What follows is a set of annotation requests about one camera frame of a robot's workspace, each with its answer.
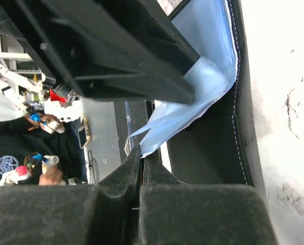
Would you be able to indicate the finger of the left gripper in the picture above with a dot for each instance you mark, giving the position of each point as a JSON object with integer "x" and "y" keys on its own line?
{"x": 149, "y": 24}
{"x": 80, "y": 47}

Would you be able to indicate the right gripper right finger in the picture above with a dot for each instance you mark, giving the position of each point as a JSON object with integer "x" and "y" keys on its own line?
{"x": 175, "y": 213}

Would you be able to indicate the black mounting rail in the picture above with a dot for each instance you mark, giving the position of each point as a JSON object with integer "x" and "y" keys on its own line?
{"x": 130, "y": 116}

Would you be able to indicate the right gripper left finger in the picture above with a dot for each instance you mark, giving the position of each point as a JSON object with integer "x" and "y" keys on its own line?
{"x": 80, "y": 214}

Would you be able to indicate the person in black shirt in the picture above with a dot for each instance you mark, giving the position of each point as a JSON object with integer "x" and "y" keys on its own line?
{"x": 22, "y": 137}

